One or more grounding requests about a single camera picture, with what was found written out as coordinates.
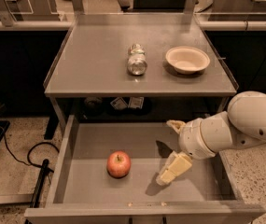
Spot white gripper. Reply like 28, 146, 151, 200
156, 118, 216, 186

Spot red apple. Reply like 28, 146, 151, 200
106, 150, 131, 178

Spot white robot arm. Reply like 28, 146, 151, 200
156, 91, 266, 186

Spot grey open drawer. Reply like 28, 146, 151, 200
25, 116, 265, 224

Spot dark round object under counter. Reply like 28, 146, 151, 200
84, 97, 103, 113

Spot grey counter cabinet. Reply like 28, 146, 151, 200
45, 13, 237, 127

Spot white label card right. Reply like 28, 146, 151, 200
129, 97, 144, 109

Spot white label card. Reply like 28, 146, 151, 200
129, 97, 144, 109
110, 97, 128, 110

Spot white label card left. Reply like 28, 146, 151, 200
110, 97, 128, 110

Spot white paper bowl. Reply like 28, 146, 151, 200
165, 46, 210, 75

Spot silver crushed soda can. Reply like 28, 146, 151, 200
127, 44, 147, 76

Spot black bar on floor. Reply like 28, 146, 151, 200
24, 158, 50, 224

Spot black floor cable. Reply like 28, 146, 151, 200
0, 123, 61, 175

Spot white horizontal rail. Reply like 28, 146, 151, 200
0, 21, 72, 31

